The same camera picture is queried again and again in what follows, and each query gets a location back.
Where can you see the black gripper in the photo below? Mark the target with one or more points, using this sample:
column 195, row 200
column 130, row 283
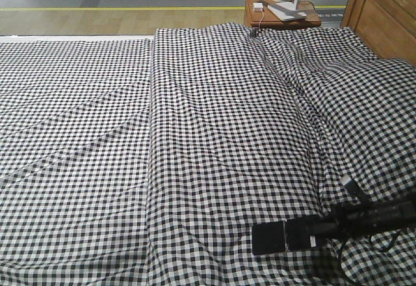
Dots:
column 356, row 219

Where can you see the black smartphone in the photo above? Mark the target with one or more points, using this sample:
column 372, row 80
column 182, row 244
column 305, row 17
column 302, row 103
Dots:
column 285, row 236

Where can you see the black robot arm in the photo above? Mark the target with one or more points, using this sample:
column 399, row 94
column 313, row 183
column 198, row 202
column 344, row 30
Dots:
column 404, row 209

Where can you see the checkered bed sheet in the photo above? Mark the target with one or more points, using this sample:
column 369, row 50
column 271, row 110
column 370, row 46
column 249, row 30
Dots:
column 74, row 160

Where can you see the checkered duvet cover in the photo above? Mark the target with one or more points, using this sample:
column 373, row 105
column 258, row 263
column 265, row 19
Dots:
column 248, row 127

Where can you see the wooden headboard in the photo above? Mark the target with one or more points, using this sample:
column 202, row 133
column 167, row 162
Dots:
column 385, row 26

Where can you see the white charger adapter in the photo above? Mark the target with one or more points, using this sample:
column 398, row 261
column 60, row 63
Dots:
column 257, row 7

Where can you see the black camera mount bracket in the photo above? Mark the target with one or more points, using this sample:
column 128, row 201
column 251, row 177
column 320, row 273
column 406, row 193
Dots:
column 360, row 195

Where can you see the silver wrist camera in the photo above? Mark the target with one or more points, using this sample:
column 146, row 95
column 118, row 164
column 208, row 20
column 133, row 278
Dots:
column 349, row 184

